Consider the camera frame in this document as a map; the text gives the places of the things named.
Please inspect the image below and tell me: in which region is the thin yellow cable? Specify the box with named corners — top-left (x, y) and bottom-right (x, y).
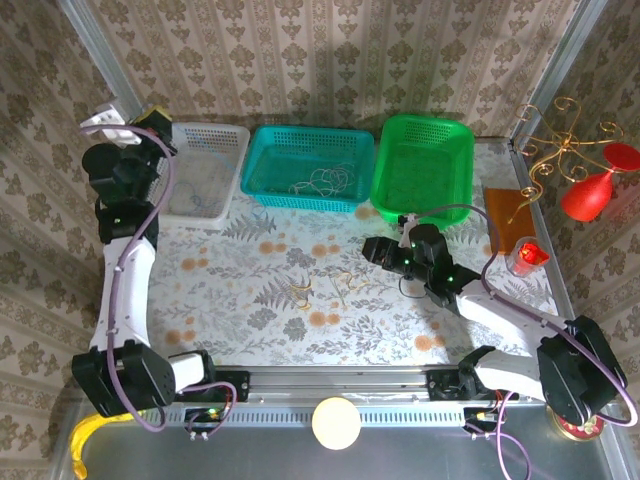
top-left (287, 268), bottom-right (372, 310)

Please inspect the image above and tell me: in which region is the white plastic basket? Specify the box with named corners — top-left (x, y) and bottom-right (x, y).
top-left (157, 123), bottom-right (251, 231)

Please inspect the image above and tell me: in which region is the floral tablecloth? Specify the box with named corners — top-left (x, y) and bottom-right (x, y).
top-left (110, 139), bottom-right (571, 367)

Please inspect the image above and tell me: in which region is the orange wooden board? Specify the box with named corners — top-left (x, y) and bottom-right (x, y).
top-left (483, 187), bottom-right (539, 256)

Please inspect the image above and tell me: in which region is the green plastic basket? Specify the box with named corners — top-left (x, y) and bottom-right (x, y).
top-left (369, 114), bottom-right (476, 226)

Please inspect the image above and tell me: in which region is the clear cup with red contents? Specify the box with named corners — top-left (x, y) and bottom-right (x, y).
top-left (508, 235), bottom-right (551, 277)

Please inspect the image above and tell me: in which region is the teal plastic basket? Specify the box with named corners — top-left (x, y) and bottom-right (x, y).
top-left (240, 124), bottom-right (376, 214)

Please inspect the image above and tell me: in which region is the right black connector box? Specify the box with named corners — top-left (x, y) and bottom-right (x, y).
top-left (463, 407), bottom-right (507, 441)

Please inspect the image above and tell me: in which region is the black connector box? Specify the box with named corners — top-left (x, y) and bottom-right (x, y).
top-left (184, 407), bottom-right (227, 444)
top-left (463, 407), bottom-right (507, 441)

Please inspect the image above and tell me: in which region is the red goblet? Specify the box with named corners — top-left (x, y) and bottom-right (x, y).
top-left (559, 142), bottom-right (640, 222)

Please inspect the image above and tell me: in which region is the cream round ball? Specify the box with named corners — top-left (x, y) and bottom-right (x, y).
top-left (310, 396), bottom-right (362, 451)

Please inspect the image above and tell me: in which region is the red round tin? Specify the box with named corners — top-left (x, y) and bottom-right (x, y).
top-left (554, 417), bottom-right (605, 443)

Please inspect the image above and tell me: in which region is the left black connector box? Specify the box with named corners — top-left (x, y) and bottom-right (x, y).
top-left (184, 407), bottom-right (227, 444)

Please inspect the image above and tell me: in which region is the yellow banana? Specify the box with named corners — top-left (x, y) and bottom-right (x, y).
top-left (71, 409), bottom-right (151, 480)

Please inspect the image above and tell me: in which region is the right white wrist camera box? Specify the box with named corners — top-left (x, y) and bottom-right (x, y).
top-left (397, 213), bottom-right (419, 249)

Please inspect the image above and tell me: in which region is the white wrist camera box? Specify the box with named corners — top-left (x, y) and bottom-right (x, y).
top-left (81, 101), bottom-right (144, 147)
top-left (397, 213), bottom-right (419, 249)

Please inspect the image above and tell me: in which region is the thin black wire loop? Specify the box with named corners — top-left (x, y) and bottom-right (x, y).
top-left (398, 277), bottom-right (426, 300)

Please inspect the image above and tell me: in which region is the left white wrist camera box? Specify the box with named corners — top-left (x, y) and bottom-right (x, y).
top-left (81, 101), bottom-right (144, 147)

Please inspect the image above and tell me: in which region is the aluminium frame post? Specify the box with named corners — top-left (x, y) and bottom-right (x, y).
top-left (509, 0), bottom-right (609, 146)
top-left (57, 0), bottom-right (144, 114)

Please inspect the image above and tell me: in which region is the aluminium extrusion rail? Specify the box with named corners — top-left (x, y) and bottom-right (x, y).
top-left (72, 364), bottom-right (611, 404)

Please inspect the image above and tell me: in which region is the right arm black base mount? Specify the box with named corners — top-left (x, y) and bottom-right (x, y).
top-left (427, 367), bottom-right (521, 402)

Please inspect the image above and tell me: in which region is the gold wire stand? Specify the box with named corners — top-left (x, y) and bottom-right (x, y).
top-left (507, 97), bottom-right (626, 224)

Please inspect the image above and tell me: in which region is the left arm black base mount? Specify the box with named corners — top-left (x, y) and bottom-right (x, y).
top-left (174, 369), bottom-right (251, 404)

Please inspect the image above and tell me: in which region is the slotted metal cable duct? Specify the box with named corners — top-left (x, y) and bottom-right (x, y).
top-left (142, 403), bottom-right (469, 427)

